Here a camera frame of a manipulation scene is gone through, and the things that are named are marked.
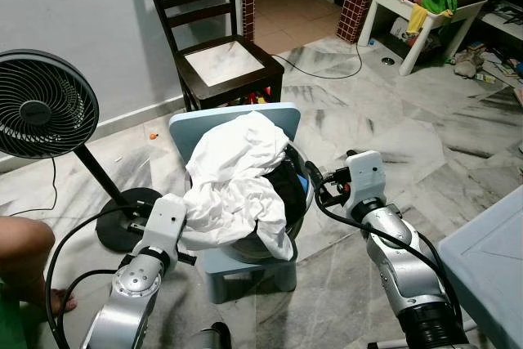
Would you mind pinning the beige stuffed toy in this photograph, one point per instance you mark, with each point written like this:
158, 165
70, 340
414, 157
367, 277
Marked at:
472, 63

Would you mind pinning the white shirt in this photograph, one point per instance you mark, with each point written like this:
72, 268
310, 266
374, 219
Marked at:
233, 177

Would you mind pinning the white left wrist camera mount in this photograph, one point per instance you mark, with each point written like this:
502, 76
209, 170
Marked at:
167, 218

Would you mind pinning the black standing fan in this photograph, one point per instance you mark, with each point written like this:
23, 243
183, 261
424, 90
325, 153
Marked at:
41, 104

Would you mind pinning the black robot foot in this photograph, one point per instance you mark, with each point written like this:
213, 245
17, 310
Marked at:
214, 338

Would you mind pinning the white low side table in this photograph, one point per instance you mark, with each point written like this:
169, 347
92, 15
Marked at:
388, 2

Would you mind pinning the small yellow cloth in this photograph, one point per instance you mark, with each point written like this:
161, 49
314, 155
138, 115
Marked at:
417, 18

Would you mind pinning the round grey laundry basket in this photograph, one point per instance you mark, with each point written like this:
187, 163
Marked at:
245, 251

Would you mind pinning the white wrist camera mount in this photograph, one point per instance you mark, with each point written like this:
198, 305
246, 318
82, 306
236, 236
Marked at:
167, 218
365, 173

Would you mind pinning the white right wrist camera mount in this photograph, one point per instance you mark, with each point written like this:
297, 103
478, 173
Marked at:
365, 173

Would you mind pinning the person bare leg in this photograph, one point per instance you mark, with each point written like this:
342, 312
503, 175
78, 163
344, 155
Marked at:
24, 251

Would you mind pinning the dark wooden chair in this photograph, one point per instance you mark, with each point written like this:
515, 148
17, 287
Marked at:
192, 87

